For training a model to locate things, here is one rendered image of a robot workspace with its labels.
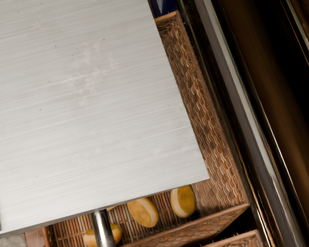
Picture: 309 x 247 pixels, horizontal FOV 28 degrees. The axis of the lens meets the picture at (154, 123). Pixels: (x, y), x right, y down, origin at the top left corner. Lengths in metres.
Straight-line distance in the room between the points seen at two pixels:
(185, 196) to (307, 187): 0.82
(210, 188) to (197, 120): 0.18
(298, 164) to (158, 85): 0.38
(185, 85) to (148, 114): 0.52
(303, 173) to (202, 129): 0.74
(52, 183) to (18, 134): 0.11
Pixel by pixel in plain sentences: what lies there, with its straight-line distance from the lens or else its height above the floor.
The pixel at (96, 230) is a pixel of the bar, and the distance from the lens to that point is 1.03.
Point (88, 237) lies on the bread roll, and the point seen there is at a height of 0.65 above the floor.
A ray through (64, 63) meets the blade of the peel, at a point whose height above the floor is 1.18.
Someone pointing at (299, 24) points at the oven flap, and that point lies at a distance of 0.87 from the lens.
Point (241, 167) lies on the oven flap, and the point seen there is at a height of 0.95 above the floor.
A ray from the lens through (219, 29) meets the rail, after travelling 0.88.
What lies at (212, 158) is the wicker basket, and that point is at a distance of 1.51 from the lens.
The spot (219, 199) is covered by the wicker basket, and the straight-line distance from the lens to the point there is 1.53.
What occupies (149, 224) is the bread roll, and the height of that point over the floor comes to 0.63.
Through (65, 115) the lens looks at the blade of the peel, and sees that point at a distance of 1.11.
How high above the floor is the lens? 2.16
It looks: 65 degrees down
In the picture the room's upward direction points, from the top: 4 degrees clockwise
